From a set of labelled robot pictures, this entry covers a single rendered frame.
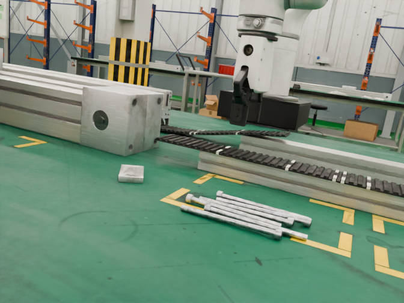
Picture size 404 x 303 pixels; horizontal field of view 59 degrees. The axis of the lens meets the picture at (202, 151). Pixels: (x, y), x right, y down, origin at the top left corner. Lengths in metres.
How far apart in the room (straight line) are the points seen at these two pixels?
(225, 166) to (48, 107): 0.31
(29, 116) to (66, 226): 0.38
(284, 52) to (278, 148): 0.52
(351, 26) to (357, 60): 0.69
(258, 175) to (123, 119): 0.22
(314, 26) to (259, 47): 7.72
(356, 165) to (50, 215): 0.51
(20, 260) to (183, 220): 0.15
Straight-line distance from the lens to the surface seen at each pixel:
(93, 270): 0.28
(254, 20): 0.68
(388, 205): 0.50
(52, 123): 0.66
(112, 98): 0.57
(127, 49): 4.03
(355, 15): 8.34
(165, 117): 0.83
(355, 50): 8.25
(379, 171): 0.68
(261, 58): 0.67
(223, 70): 3.84
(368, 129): 5.47
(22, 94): 0.70
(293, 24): 1.18
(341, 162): 0.68
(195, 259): 0.30
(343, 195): 0.50
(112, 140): 0.57
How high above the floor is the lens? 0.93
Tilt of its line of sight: 13 degrees down
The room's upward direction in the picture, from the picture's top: 7 degrees clockwise
